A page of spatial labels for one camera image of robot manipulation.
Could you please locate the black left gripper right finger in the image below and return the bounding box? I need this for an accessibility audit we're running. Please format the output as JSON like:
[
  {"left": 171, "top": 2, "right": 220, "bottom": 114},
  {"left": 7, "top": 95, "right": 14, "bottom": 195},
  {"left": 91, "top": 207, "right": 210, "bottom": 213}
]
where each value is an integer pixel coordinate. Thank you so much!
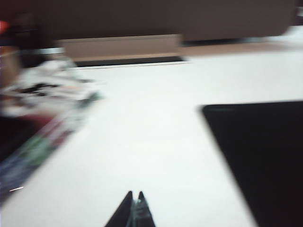
[{"left": 132, "top": 191, "right": 156, "bottom": 227}]

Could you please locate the black mouse pad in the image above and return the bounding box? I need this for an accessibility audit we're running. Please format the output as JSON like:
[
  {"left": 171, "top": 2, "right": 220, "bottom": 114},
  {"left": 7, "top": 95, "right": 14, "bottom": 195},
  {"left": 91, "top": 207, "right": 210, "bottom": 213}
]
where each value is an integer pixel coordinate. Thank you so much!
[{"left": 201, "top": 101, "right": 303, "bottom": 227}]

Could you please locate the black pen holder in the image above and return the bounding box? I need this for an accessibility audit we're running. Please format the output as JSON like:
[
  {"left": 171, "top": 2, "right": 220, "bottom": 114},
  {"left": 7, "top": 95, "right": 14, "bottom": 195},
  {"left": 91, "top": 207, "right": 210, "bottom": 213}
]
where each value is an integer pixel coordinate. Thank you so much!
[{"left": 4, "top": 14, "right": 57, "bottom": 67}]

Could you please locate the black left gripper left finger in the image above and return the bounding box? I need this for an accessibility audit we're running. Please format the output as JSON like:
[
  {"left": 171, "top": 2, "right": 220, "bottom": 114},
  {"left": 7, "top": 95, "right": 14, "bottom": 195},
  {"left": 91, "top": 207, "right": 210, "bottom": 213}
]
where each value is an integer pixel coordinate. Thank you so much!
[{"left": 104, "top": 190, "right": 134, "bottom": 227}]

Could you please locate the colourful printed package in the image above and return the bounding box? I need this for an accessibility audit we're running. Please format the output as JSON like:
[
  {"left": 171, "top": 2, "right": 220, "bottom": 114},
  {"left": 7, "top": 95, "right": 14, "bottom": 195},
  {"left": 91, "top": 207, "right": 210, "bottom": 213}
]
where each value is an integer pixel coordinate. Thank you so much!
[{"left": 0, "top": 113, "right": 86, "bottom": 204}]

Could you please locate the white angled desk bracket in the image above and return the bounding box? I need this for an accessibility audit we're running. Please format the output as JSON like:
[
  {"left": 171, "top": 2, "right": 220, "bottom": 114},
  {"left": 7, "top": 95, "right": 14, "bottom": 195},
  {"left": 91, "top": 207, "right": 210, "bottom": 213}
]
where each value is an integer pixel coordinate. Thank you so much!
[{"left": 56, "top": 34, "right": 190, "bottom": 69}]

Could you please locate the orange object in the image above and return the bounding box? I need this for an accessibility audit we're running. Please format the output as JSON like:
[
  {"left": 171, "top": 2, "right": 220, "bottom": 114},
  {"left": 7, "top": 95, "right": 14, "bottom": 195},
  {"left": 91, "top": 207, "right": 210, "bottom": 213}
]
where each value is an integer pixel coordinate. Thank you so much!
[{"left": 0, "top": 20, "right": 10, "bottom": 34}]

